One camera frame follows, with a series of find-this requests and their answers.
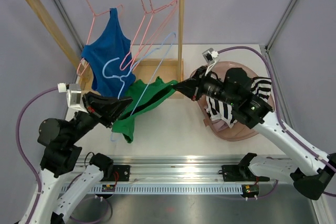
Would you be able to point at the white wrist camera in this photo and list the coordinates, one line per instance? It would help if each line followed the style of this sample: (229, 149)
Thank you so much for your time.
(211, 57)
(73, 95)

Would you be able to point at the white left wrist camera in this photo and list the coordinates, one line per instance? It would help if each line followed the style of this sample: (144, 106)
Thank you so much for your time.
(73, 95)

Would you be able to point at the aluminium frame post right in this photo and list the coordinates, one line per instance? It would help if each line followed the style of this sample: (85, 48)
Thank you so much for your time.
(284, 18)

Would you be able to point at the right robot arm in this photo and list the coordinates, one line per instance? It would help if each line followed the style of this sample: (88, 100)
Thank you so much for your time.
(310, 170)

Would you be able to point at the light blue wire hanger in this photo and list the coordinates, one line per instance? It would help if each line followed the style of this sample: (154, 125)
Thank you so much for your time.
(136, 77)

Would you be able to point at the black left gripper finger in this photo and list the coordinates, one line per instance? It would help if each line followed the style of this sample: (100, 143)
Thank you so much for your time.
(97, 102)
(106, 118)

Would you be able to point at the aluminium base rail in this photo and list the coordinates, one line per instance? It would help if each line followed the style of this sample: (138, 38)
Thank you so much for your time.
(182, 175)

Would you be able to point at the pink wire hanger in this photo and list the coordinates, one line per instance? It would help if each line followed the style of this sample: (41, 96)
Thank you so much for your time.
(149, 32)

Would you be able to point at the blue tank top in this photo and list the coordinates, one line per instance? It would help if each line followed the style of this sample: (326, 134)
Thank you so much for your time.
(105, 56)

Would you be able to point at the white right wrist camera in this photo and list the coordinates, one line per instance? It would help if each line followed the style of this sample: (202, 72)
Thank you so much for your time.
(211, 57)

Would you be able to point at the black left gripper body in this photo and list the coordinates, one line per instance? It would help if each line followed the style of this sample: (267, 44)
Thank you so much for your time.
(92, 113)

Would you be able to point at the aluminium frame post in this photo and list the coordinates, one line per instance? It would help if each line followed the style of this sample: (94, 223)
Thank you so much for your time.
(68, 23)
(284, 18)

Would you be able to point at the green tank top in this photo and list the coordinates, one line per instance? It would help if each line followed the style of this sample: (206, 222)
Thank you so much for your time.
(146, 97)

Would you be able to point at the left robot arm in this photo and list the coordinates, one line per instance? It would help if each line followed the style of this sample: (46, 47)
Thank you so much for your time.
(61, 155)

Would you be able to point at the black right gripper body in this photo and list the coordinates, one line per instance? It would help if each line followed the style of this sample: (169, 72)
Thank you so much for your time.
(202, 82)

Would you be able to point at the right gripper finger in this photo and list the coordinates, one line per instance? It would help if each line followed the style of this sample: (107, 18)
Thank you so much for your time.
(189, 93)
(188, 85)

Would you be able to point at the aluminium frame post left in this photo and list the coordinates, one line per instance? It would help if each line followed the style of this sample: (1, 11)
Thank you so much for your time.
(68, 23)

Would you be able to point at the pink translucent plastic basin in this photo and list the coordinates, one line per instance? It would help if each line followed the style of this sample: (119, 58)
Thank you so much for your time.
(215, 110)

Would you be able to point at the pale pink tank top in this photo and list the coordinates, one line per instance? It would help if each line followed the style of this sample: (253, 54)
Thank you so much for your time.
(219, 125)

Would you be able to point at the black white striped tank top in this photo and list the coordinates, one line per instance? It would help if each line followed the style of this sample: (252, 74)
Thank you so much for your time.
(247, 108)

